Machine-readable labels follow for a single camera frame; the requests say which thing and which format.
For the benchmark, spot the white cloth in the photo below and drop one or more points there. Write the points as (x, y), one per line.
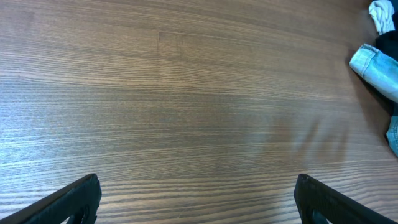
(382, 11)

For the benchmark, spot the black garment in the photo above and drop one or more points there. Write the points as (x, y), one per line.
(388, 44)

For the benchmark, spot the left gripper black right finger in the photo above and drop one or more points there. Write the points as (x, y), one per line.
(319, 203)

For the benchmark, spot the light blue denim shorts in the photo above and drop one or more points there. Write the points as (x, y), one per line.
(380, 71)

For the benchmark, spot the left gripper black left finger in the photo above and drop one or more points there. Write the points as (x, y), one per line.
(77, 203)

